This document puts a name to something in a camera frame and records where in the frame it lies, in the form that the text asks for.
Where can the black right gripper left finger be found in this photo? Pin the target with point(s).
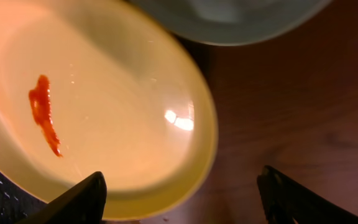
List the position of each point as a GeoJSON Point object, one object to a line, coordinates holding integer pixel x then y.
{"type": "Point", "coordinates": [83, 203]}

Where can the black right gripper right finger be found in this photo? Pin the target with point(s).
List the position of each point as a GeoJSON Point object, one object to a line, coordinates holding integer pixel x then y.
{"type": "Point", "coordinates": [286, 201]}

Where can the yellow plate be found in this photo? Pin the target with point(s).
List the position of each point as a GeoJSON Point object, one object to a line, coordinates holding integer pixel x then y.
{"type": "Point", "coordinates": [90, 86]}

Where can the light green plate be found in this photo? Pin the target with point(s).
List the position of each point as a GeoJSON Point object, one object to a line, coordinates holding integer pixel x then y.
{"type": "Point", "coordinates": [231, 22]}

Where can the black round tray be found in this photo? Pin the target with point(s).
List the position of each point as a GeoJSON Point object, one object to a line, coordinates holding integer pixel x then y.
{"type": "Point", "coordinates": [16, 204]}

